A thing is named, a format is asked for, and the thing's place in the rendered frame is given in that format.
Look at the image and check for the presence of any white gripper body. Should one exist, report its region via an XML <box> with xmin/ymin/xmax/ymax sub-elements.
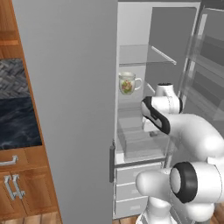
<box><xmin>142</xmin><ymin>115</ymin><xmax>165</xmax><ymax>135</ymax></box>

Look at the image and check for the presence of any clear fridge drawer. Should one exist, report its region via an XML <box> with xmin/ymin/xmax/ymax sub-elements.
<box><xmin>117</xmin><ymin>108</ymin><xmax>173</xmax><ymax>161</ymax></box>

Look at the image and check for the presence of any grey freezer drawer front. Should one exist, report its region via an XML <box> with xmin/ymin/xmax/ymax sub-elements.
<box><xmin>115</xmin><ymin>182</ymin><xmax>147</xmax><ymax>202</ymax></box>
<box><xmin>115</xmin><ymin>164</ymin><xmax>164</xmax><ymax>186</ymax></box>
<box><xmin>115</xmin><ymin>196</ymin><xmax>151</xmax><ymax>219</ymax></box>

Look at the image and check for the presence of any grey closed fridge door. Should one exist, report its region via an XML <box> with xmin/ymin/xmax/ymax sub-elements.
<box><xmin>11</xmin><ymin>0</ymin><xmax>119</xmax><ymax>224</ymax></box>

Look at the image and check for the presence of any grey open fridge door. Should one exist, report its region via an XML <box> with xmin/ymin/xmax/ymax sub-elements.
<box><xmin>163</xmin><ymin>0</ymin><xmax>224</xmax><ymax>173</ymax></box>

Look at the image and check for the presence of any grey fridge body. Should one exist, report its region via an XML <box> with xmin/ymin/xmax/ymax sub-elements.
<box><xmin>112</xmin><ymin>0</ymin><xmax>205</xmax><ymax>221</ymax></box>

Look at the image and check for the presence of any wooden cabinet drawer front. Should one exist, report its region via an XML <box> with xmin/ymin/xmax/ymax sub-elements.
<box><xmin>0</xmin><ymin>145</ymin><xmax>48</xmax><ymax>173</ymax></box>

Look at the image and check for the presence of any floral glass mug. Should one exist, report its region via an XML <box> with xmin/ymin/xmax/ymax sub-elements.
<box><xmin>118</xmin><ymin>71</ymin><xmax>144</xmax><ymax>95</ymax></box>

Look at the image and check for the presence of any wooden cabinet door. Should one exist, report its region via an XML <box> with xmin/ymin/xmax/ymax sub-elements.
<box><xmin>0</xmin><ymin>172</ymin><xmax>29</xmax><ymax>221</ymax></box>
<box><xmin>10</xmin><ymin>166</ymin><xmax>60</xmax><ymax>216</ymax></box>

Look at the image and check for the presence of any dark grey fridge door handle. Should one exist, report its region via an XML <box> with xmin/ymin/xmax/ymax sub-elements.
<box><xmin>108</xmin><ymin>139</ymin><xmax>116</xmax><ymax>184</ymax></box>

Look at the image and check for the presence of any silver drawer handle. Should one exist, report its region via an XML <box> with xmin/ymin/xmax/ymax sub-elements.
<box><xmin>0</xmin><ymin>155</ymin><xmax>19</xmax><ymax>167</ymax></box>

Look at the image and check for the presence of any silver cabinet door handle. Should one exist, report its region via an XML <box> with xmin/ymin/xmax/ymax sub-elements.
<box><xmin>11</xmin><ymin>173</ymin><xmax>26</xmax><ymax>200</ymax></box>
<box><xmin>3</xmin><ymin>174</ymin><xmax>16</xmax><ymax>202</ymax></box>

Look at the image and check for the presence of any wooden wall cabinet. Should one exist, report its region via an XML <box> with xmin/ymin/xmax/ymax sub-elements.
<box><xmin>0</xmin><ymin>0</ymin><xmax>25</xmax><ymax>60</ymax></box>

